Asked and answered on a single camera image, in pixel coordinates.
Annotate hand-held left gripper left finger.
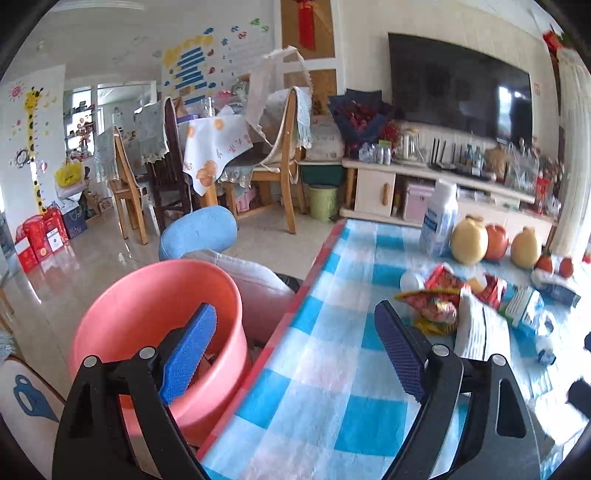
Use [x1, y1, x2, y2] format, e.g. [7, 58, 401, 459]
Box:
[52, 302, 218, 480]

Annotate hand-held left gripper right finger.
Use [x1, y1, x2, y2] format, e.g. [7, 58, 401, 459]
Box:
[374, 300, 546, 480]

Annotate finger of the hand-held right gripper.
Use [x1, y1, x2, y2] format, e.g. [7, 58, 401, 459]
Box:
[567, 378, 591, 409]

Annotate pink plastic basin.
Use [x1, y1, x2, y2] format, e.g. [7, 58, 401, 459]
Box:
[69, 259, 254, 444]

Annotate yellow red snack wrapper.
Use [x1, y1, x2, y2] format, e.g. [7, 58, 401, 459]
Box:
[394, 288, 462, 334]

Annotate blue white checkered tablecloth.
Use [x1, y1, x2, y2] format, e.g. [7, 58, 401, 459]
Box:
[198, 219, 591, 480]

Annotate red snack packet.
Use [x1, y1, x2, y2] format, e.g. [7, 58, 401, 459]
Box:
[425, 262, 468, 292]

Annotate blue white packet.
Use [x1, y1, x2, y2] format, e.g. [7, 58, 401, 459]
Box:
[531, 268, 581, 309]

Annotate green white carton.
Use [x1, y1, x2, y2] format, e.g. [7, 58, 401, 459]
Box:
[500, 285, 546, 329]

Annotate red crumpled wrapper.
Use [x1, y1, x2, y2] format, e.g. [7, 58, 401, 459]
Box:
[480, 274, 507, 310]

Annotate yellow pear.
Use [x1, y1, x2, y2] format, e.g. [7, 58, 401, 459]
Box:
[510, 227, 542, 269]
[451, 217, 489, 265]

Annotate white bottle blue label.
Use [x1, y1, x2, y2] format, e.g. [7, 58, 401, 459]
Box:
[419, 181, 459, 259]

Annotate red apple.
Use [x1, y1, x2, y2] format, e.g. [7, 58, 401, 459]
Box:
[482, 224, 509, 261]

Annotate pink storage box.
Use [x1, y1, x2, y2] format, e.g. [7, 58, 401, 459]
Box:
[404, 182, 437, 221]

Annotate green waste bin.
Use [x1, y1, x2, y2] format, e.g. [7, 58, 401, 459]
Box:
[307, 185, 340, 221]

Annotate dark wooden chair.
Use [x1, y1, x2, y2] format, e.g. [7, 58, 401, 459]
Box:
[150, 97, 195, 234]

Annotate cream television cabinet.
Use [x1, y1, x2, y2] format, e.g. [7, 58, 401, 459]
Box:
[342, 157, 559, 241]

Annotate cream cushion blue print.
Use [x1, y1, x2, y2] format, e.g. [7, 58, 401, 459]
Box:
[0, 355, 65, 444]

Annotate red gift boxes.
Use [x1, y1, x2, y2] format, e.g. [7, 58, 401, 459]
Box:
[14, 208, 70, 273]

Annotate light wooden chair with cloth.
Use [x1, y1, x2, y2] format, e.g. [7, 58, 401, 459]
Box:
[249, 87, 311, 234]

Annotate white orange print tablecloth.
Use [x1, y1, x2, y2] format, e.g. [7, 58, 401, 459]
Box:
[182, 114, 254, 197]

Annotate yellow bag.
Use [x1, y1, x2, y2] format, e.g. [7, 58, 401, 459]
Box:
[55, 161, 86, 188]

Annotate white ribbed column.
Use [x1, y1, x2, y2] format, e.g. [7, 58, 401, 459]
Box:
[553, 51, 591, 259]

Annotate dark wrapped flower bouquet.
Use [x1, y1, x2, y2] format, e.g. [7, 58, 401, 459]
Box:
[329, 90, 395, 158]

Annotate black flat television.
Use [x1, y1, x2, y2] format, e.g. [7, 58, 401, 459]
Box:
[388, 33, 534, 145]

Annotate giraffe height wall sticker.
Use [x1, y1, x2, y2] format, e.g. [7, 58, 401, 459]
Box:
[23, 88, 52, 215]

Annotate blue yellow wall sticker chart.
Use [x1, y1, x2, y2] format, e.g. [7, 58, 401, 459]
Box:
[161, 28, 218, 93]

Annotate red knot wall decoration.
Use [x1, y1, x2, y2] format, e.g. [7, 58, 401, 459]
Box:
[295, 0, 317, 49]

